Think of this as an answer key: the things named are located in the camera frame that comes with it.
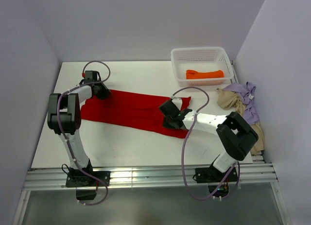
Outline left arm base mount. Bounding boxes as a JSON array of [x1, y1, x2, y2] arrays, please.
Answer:
[[66, 170, 111, 203]]

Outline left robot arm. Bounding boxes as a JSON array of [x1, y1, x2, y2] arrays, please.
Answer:
[[47, 70, 111, 186]]

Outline purple t-shirt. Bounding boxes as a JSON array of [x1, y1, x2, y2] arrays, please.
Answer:
[[223, 82, 259, 125]]

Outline red t-shirt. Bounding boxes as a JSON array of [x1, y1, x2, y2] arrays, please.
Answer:
[[81, 90, 187, 139]]

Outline rolled orange t-shirt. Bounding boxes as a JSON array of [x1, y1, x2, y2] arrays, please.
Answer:
[[186, 69, 224, 80]]

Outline aluminium rail frame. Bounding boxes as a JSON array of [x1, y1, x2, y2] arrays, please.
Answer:
[[13, 155, 292, 225]]

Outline beige t-shirt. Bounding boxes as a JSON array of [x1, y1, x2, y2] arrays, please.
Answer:
[[216, 88, 264, 156]]

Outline white plastic basket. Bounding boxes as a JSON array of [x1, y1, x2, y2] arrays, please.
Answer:
[[171, 47, 234, 87]]

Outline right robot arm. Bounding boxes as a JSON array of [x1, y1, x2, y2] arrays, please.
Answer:
[[159, 98, 259, 181]]

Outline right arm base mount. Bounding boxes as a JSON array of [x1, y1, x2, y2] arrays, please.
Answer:
[[192, 162, 241, 201]]

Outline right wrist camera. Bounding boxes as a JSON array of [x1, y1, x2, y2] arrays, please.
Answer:
[[171, 96, 183, 111]]

